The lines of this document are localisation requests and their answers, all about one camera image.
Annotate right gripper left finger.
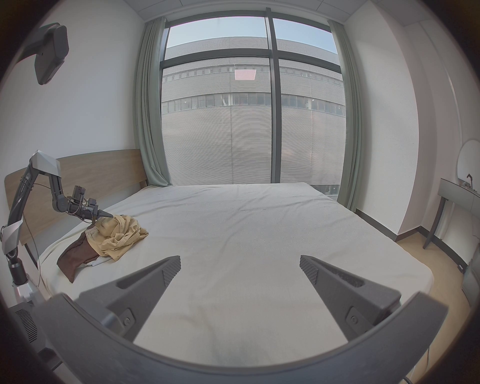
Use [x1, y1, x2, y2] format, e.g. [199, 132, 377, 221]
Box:
[77, 256, 182, 343]

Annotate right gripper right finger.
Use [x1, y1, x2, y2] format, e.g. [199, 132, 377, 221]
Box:
[299, 255, 403, 344]

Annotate tan shorts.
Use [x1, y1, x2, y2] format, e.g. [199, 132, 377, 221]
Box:
[90, 214, 150, 262]

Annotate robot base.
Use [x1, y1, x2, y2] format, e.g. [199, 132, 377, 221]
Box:
[7, 296, 62, 370]

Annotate bed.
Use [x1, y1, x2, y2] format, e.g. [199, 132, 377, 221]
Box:
[4, 149, 435, 366]

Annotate brown garment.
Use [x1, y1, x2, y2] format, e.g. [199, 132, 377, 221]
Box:
[57, 227, 103, 284]

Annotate window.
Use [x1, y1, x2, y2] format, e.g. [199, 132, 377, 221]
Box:
[159, 7, 344, 205]

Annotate grey small table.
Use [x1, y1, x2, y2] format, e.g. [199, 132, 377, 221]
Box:
[423, 178, 480, 260]

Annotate round mirror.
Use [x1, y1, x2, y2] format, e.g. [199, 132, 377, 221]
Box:
[455, 139, 480, 186]

